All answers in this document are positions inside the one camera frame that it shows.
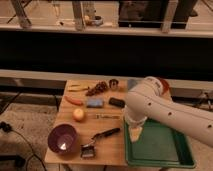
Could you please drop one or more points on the orange carrot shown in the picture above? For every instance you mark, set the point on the orange carrot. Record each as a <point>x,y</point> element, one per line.
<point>74,101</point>

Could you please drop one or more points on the silver fork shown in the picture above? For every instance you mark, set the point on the silver fork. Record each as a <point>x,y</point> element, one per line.
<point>106,117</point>

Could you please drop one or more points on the small metal cup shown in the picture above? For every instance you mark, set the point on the small metal cup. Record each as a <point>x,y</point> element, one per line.
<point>113,84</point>

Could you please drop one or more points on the yellow apple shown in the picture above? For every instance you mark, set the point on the yellow apple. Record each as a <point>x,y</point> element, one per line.
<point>78,115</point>

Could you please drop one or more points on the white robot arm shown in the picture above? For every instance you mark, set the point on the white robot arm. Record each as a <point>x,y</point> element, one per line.
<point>145,100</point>

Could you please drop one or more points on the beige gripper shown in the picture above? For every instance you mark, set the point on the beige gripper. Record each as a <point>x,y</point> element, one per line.
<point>135,133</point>

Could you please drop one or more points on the black rectangular block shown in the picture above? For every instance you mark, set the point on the black rectangular block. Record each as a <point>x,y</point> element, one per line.
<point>117,102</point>

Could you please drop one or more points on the blue sponge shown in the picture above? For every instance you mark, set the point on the blue sponge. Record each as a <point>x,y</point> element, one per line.
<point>94,103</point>

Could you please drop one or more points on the yellow banana toy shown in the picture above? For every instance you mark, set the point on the yellow banana toy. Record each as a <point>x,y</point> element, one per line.
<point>77,88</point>

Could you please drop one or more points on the purple bowl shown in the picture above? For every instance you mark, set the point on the purple bowl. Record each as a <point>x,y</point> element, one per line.
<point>62,139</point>

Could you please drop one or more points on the blue cup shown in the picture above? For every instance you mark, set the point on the blue cup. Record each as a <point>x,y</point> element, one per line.
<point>131,83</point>

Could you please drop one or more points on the green plastic tray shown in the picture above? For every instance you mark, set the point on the green plastic tray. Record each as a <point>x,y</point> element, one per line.
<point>158,146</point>

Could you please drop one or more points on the red bowl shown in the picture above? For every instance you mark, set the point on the red bowl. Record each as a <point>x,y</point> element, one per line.
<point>165,85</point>

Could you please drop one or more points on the metal dough scraper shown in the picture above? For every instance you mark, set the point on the metal dough scraper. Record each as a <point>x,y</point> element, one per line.
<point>88,150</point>

